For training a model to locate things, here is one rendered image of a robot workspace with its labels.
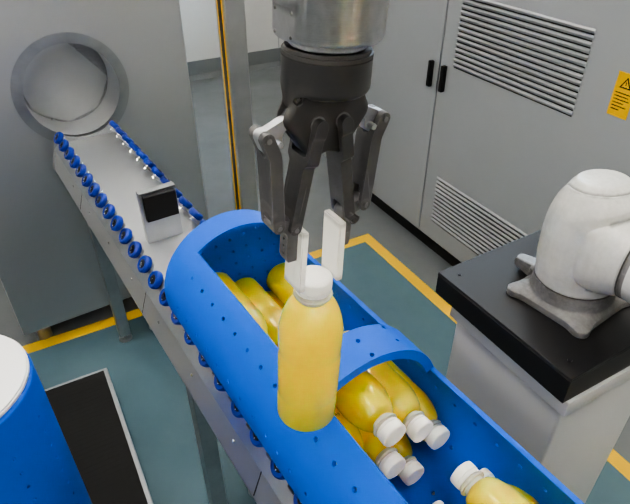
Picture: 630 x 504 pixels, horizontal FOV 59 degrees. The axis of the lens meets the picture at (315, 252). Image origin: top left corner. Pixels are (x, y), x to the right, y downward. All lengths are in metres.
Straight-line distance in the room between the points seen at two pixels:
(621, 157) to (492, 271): 1.02
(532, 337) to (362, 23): 0.82
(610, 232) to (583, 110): 1.23
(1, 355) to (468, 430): 0.85
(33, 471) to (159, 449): 1.08
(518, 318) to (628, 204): 0.29
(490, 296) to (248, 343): 0.55
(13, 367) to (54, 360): 1.55
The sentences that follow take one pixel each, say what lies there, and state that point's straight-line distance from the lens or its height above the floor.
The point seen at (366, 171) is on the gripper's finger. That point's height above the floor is 1.56.
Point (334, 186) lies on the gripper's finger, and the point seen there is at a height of 1.55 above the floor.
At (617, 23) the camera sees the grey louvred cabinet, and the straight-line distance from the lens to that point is 2.16.
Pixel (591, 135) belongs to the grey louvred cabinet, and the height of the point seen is 0.98.
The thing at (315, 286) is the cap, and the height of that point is 1.45.
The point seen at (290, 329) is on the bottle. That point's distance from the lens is 0.59.
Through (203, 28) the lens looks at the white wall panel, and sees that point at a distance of 5.74.
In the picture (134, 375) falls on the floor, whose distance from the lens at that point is 2.54.
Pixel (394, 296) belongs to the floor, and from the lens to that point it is 2.82.
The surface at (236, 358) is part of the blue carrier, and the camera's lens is 0.91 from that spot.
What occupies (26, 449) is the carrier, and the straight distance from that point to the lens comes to 1.20.
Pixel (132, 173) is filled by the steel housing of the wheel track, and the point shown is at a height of 0.93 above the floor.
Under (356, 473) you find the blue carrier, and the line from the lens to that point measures 0.74.
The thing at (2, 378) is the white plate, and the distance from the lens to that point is 1.17.
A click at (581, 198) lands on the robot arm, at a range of 1.07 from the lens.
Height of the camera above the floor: 1.81
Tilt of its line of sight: 36 degrees down
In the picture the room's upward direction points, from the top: straight up
